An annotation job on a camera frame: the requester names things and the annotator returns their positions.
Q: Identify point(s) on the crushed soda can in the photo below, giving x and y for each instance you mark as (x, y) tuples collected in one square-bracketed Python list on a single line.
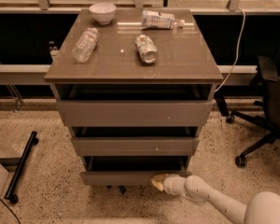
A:
[(146, 49)]

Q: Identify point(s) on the grey bottom drawer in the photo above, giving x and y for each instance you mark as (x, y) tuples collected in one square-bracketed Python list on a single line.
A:
[(130, 170)]

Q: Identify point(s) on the black metal stand bar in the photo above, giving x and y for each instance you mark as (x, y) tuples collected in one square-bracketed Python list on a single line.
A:
[(10, 194)]

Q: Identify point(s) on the small bottle behind cabinet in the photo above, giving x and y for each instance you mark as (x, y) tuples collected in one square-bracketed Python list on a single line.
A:
[(53, 49)]

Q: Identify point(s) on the grey drawer cabinet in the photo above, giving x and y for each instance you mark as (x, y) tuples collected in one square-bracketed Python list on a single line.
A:
[(183, 57)]

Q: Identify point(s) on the black office chair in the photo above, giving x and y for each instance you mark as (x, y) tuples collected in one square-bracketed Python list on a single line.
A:
[(268, 75)]

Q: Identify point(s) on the grey middle drawer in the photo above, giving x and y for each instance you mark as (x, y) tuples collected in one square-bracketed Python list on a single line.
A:
[(135, 141)]

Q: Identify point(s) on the yellow foam-covered gripper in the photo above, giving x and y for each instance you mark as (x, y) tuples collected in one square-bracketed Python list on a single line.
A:
[(170, 184)]

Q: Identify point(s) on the white ceramic bowl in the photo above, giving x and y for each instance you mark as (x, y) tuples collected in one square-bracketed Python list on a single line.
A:
[(103, 13)]

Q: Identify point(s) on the grey drawer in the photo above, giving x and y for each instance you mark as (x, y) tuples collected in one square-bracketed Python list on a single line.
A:
[(132, 106), (135, 141), (130, 170)]

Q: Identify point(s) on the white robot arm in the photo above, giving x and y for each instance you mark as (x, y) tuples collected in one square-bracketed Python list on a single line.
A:
[(263, 207)]

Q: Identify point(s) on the clear plastic water bottle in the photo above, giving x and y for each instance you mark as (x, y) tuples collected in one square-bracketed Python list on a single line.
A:
[(85, 45)]

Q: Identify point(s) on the white labelled plastic bottle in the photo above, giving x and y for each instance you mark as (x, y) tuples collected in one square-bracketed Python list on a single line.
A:
[(160, 20)]

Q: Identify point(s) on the grey top drawer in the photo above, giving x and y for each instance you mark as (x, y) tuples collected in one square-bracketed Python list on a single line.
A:
[(132, 106)]

